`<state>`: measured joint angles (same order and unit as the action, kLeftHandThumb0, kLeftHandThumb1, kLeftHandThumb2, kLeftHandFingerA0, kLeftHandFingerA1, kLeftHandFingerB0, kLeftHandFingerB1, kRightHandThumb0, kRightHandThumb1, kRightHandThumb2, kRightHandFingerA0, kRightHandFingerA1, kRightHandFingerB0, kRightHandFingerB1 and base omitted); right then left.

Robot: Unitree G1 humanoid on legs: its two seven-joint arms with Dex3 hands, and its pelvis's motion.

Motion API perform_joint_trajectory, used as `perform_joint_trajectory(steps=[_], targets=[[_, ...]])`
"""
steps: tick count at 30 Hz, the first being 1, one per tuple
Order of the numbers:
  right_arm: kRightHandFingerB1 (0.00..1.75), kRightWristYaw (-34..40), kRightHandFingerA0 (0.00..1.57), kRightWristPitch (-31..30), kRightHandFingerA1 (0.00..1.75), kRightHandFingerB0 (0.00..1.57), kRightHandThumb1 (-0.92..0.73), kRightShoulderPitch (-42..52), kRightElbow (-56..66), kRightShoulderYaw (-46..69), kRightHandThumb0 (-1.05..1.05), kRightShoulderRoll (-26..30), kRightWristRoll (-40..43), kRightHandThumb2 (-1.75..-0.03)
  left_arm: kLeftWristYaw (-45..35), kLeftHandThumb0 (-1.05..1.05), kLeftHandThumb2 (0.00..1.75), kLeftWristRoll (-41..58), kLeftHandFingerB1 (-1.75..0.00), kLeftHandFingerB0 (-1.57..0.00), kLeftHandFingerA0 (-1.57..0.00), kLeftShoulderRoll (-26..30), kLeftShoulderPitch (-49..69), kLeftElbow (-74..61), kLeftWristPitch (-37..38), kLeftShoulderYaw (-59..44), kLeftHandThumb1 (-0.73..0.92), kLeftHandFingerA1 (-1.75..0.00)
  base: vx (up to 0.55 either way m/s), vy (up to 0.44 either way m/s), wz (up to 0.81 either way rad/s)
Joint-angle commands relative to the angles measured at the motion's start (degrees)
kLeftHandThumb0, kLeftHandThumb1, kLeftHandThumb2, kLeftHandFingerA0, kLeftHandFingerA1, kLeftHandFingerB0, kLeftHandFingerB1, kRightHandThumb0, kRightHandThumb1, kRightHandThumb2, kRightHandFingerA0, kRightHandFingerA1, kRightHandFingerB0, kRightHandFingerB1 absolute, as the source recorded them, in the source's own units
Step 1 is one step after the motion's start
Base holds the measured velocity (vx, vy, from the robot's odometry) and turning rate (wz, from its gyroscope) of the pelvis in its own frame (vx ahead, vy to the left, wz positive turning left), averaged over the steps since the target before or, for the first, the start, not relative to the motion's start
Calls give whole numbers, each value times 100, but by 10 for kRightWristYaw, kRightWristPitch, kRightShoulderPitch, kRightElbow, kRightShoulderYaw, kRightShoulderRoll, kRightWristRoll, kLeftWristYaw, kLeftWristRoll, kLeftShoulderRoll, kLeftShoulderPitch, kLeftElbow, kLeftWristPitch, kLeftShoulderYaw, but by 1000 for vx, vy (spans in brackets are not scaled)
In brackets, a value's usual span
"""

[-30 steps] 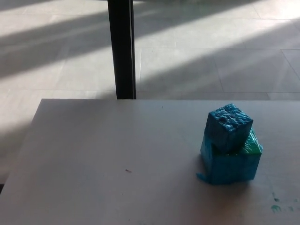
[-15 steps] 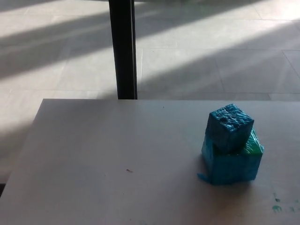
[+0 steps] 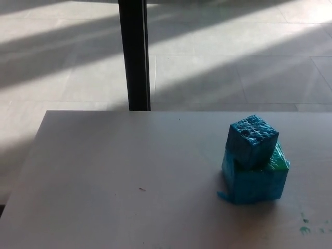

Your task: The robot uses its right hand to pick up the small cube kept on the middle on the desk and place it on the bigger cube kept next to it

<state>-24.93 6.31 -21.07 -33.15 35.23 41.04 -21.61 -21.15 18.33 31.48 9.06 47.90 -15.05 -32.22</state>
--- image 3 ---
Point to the small blue taped cube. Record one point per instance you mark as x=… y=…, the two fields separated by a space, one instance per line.
x=250 y=142

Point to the big blue taped cube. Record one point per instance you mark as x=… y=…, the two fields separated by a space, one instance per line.
x=255 y=184

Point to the black vertical pillar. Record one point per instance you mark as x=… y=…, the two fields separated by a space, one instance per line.
x=135 y=55

